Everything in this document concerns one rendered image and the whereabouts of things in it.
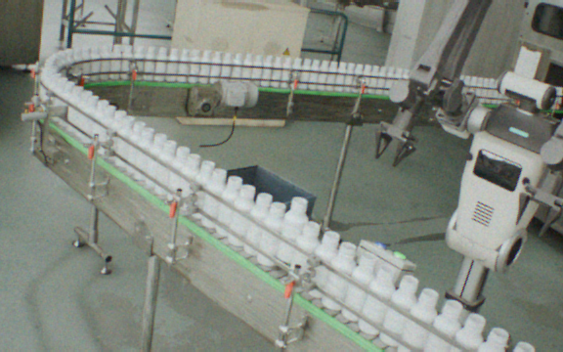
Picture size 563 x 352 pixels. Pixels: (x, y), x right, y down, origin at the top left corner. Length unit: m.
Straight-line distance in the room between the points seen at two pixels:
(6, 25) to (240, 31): 2.42
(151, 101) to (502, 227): 1.96
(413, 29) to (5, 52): 4.47
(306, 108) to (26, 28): 3.96
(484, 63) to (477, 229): 6.54
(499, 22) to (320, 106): 5.02
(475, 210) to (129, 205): 1.07
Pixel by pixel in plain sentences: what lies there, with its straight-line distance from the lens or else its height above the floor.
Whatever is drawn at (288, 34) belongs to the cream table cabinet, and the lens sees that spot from 6.12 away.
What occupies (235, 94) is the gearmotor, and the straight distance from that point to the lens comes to 3.25.
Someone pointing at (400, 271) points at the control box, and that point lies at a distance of 1.61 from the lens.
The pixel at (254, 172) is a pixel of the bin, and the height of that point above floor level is 0.92.
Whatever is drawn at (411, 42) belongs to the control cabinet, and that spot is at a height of 0.90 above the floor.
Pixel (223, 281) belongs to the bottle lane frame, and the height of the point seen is 0.90.
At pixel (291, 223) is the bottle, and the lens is 1.60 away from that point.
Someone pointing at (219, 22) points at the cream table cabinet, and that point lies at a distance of 5.80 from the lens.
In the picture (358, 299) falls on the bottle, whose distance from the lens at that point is 1.52.
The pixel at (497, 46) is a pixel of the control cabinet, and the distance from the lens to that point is 8.52.
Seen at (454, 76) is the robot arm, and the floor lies 1.52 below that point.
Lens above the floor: 1.82
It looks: 21 degrees down
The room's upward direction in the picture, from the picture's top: 12 degrees clockwise
